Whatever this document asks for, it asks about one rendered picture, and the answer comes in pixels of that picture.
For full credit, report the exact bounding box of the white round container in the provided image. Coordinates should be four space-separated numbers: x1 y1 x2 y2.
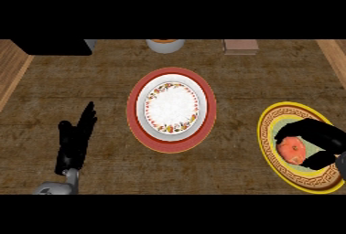
145 38 187 55

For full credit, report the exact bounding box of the brown wooden box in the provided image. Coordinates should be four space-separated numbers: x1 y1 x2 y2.
222 38 260 56

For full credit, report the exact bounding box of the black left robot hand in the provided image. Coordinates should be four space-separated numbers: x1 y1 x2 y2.
55 101 99 176

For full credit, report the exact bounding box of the red oval placemat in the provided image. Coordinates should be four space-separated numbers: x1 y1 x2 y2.
126 67 218 154

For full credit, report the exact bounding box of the yellow patterned plate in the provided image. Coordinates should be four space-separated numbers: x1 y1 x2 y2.
257 101 346 195

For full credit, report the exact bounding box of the white floral plate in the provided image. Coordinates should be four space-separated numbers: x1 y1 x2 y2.
135 73 210 143

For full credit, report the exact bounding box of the black appliance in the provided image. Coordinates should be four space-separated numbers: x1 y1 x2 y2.
9 38 95 57

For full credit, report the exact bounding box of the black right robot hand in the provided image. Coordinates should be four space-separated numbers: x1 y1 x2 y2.
274 118 346 171

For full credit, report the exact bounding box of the orange squash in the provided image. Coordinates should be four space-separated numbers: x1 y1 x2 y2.
275 136 308 165

